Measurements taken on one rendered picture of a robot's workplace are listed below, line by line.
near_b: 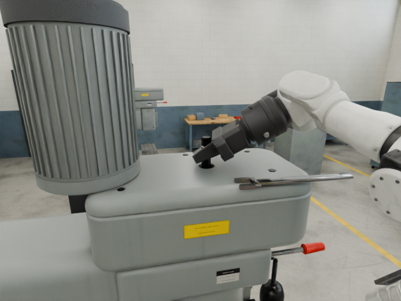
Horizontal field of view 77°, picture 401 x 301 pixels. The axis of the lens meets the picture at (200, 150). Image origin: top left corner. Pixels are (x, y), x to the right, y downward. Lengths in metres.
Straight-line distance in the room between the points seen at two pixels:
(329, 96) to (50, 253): 0.60
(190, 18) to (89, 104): 6.86
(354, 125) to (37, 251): 0.62
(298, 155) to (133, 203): 4.90
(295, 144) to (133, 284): 4.74
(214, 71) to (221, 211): 6.87
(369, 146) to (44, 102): 0.50
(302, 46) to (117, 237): 8.13
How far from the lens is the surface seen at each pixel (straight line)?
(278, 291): 0.87
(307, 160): 5.44
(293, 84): 0.54
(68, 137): 0.47
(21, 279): 0.61
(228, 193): 0.49
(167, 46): 7.09
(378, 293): 0.76
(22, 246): 0.66
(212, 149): 0.56
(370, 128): 0.45
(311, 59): 8.58
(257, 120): 0.53
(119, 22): 0.49
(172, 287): 0.59
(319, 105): 0.50
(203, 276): 0.59
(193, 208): 0.48
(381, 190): 0.43
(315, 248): 0.69
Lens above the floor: 2.10
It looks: 17 degrees down
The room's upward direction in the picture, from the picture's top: straight up
